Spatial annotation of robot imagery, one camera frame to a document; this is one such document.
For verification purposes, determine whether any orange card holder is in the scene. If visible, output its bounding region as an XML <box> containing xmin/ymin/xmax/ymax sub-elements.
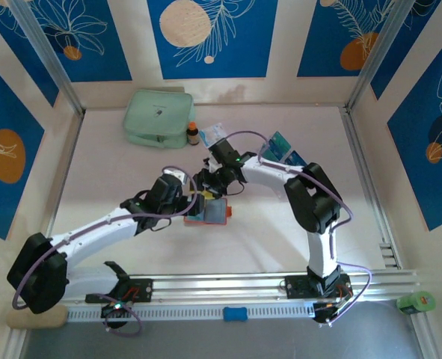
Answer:
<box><xmin>182</xmin><ymin>197</ymin><xmax>233</xmax><ymax>227</ymax></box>

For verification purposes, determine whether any white and blue sachet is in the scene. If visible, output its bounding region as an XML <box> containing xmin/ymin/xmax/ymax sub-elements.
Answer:
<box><xmin>199</xmin><ymin>122</ymin><xmax>229</xmax><ymax>147</ymax></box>

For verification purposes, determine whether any brown bottle orange cap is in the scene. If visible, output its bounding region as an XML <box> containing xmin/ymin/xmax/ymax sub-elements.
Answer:
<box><xmin>186</xmin><ymin>121</ymin><xmax>200</xmax><ymax>146</ymax></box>

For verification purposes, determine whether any mint green zip pouch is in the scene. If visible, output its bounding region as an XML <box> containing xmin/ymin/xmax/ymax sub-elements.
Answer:
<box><xmin>122</xmin><ymin>89</ymin><xmax>197</xmax><ymax>150</ymax></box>

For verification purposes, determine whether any blue bone-shaped clip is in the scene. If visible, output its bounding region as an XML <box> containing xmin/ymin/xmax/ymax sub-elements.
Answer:
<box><xmin>222</xmin><ymin>306</ymin><xmax>248</xmax><ymax>322</ymax></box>

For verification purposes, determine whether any black controller board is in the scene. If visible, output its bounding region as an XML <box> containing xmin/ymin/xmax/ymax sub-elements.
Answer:
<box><xmin>100</xmin><ymin>301</ymin><xmax>132</xmax><ymax>319</ymax></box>
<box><xmin>312</xmin><ymin>298</ymin><xmax>356</xmax><ymax>326</ymax></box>

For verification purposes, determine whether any beige foam block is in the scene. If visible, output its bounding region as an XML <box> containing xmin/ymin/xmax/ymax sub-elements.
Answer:
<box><xmin>6</xmin><ymin>307</ymin><xmax>69</xmax><ymax>330</ymax></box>

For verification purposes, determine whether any green tape roll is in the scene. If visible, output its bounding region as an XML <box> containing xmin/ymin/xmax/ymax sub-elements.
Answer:
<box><xmin>396</xmin><ymin>290</ymin><xmax>436</xmax><ymax>314</ymax></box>

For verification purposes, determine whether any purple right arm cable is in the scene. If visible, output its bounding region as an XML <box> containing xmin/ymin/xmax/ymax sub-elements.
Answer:
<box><xmin>222</xmin><ymin>129</ymin><xmax>374</xmax><ymax>325</ymax></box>

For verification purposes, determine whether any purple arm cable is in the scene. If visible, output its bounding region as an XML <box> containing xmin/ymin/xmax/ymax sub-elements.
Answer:
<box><xmin>11</xmin><ymin>165</ymin><xmax>199</xmax><ymax>310</ymax></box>
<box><xmin>222</xmin><ymin>129</ymin><xmax>374</xmax><ymax>325</ymax></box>

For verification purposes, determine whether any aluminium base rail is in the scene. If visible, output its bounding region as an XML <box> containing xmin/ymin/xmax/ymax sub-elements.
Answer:
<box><xmin>67</xmin><ymin>271</ymin><xmax>419</xmax><ymax>302</ymax></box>

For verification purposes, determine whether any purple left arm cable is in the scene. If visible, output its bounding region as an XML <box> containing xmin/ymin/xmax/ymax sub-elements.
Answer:
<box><xmin>11</xmin><ymin>165</ymin><xmax>199</xmax><ymax>310</ymax></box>

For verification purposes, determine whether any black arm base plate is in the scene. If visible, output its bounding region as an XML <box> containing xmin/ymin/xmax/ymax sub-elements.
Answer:
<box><xmin>85</xmin><ymin>277</ymin><xmax>155</xmax><ymax>304</ymax></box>
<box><xmin>284</xmin><ymin>274</ymin><xmax>353</xmax><ymax>300</ymax></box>

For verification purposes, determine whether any white slotted cable duct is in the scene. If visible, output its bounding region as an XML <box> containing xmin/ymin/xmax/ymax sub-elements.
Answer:
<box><xmin>66</xmin><ymin>301</ymin><xmax>315</xmax><ymax>322</ymax></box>

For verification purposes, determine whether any aluminium table edge rail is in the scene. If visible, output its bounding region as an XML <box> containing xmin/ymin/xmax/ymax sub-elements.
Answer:
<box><xmin>1</xmin><ymin>110</ymin><xmax>87</xmax><ymax>359</ymax></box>
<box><xmin>340</xmin><ymin>105</ymin><xmax>437</xmax><ymax>359</ymax></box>

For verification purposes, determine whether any purple cable loop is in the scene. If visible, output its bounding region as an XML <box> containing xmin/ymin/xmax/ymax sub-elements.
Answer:
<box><xmin>103</xmin><ymin>292</ymin><xmax>144</xmax><ymax>337</ymax></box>

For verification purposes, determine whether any aluminium frame post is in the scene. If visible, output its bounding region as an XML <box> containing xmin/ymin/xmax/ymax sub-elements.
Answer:
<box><xmin>7</xmin><ymin>0</ymin><xmax>87</xmax><ymax>117</ymax></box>
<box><xmin>343</xmin><ymin>0</ymin><xmax>422</xmax><ymax>113</ymax></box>

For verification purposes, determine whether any small slotted aluminium bracket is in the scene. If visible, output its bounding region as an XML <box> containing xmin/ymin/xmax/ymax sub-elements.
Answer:
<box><xmin>378</xmin><ymin>242</ymin><xmax>400</xmax><ymax>269</ymax></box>

